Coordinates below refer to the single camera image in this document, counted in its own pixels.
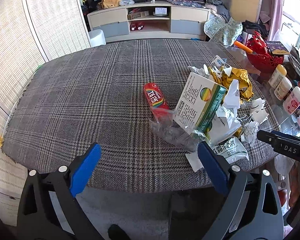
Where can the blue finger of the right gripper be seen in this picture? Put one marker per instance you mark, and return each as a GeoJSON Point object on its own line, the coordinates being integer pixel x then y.
{"type": "Point", "coordinates": [282, 146]}
{"type": "Point", "coordinates": [286, 136]}

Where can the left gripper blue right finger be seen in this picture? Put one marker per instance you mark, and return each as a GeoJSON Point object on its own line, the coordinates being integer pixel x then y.
{"type": "Point", "coordinates": [216, 167]}

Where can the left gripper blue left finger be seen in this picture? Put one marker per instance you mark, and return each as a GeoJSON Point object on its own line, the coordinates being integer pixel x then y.
{"type": "Point", "coordinates": [81, 169]}

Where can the gold yellow envelope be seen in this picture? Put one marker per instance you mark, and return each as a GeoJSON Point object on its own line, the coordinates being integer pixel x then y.
{"type": "Point", "coordinates": [226, 75]}

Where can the green white medicine box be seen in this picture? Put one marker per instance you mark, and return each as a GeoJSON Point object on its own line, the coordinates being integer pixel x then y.
{"type": "Point", "coordinates": [198, 103]}

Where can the red candy wrapper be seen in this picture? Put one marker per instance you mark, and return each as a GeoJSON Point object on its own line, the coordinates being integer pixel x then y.
{"type": "Point", "coordinates": [156, 100]}

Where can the white paper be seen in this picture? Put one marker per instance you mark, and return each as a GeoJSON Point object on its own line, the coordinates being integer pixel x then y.
{"type": "Point", "coordinates": [225, 122]}

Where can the white green sachet packet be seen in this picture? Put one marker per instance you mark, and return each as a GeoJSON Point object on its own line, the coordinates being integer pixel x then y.
{"type": "Point", "coordinates": [232, 150]}

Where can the pink label white bottle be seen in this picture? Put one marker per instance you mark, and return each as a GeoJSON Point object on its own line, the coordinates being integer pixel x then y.
{"type": "Point", "coordinates": [292, 102]}

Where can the white lid cream bottle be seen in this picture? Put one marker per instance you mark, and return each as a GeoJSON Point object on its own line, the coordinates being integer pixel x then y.
{"type": "Point", "coordinates": [283, 88]}

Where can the yellow lid white bottle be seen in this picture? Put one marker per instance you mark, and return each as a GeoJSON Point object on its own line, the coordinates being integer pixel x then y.
{"type": "Point", "coordinates": [276, 77]}

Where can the clear plastic wrapper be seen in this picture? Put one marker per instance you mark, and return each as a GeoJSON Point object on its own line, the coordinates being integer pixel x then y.
{"type": "Point", "coordinates": [163, 125]}

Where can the grey plaid table cloth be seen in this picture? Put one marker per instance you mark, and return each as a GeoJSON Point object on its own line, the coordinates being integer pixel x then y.
{"type": "Point", "coordinates": [96, 96]}

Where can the dark purple book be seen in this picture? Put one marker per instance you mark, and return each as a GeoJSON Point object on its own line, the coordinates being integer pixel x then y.
{"type": "Point", "coordinates": [277, 48]}

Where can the floral green cloth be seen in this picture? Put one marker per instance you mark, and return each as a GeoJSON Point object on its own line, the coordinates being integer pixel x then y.
{"type": "Point", "coordinates": [221, 32]}

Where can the cream grey tv cabinet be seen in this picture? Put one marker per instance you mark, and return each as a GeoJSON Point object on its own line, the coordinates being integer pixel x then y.
{"type": "Point", "coordinates": [150, 20]}

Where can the orange handle tool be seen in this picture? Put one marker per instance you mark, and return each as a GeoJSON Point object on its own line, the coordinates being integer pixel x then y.
{"type": "Point", "coordinates": [243, 47]}

